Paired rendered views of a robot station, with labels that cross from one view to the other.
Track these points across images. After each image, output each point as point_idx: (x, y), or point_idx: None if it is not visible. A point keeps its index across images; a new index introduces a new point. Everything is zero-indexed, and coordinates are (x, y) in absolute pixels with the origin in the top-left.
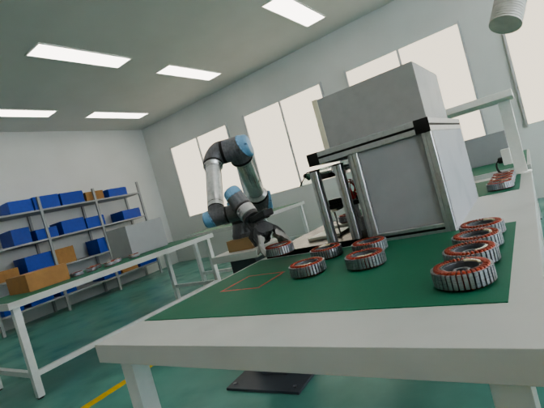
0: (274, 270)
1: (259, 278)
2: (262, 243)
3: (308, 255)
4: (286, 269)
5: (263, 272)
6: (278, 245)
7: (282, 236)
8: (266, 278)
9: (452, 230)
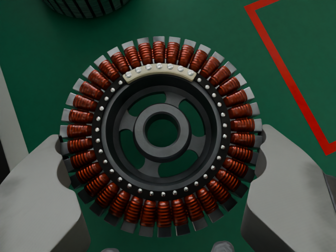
0: (249, 71)
1: (330, 46)
2: (281, 164)
3: (62, 96)
4: (232, 20)
5: (275, 117)
6: (134, 178)
7: (58, 172)
8: (319, 9)
9: None
